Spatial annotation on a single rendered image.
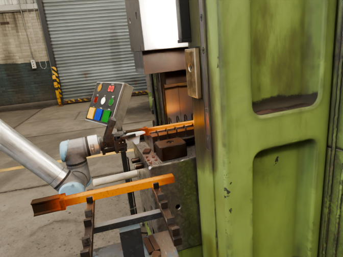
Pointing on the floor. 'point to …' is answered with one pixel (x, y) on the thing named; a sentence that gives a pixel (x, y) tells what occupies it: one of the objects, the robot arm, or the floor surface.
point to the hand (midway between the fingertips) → (141, 130)
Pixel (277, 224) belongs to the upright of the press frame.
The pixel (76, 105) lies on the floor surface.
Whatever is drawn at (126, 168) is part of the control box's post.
